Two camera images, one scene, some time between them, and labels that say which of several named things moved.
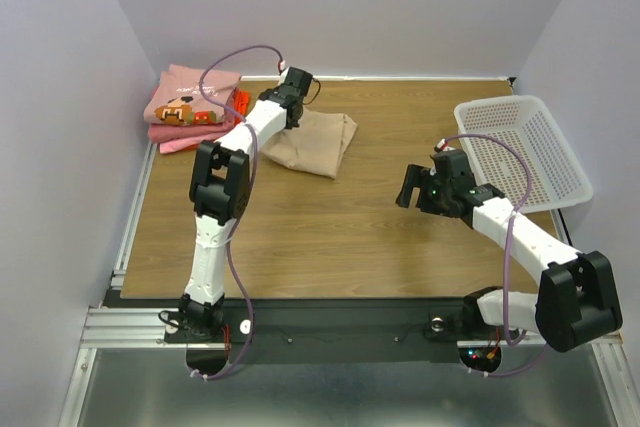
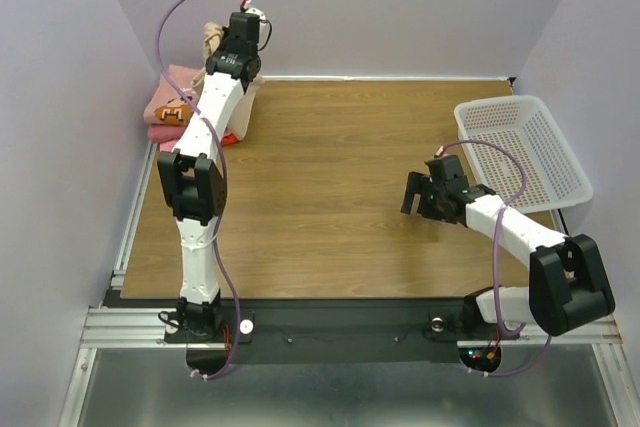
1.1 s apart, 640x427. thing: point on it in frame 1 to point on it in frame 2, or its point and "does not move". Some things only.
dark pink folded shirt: [160, 133] does not move
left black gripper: [292, 125] to [222, 43]
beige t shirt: [317, 145] to [213, 34]
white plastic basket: [526, 123] does not move
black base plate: [333, 330] does not move
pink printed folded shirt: [177, 99] does not move
